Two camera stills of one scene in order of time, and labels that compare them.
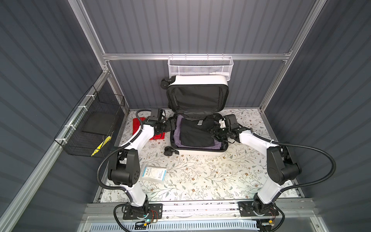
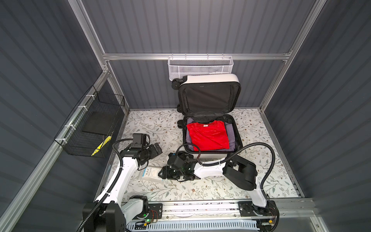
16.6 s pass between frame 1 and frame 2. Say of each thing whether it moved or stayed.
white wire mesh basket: stayed
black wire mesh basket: stayed
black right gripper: moved
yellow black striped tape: stayed
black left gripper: moved
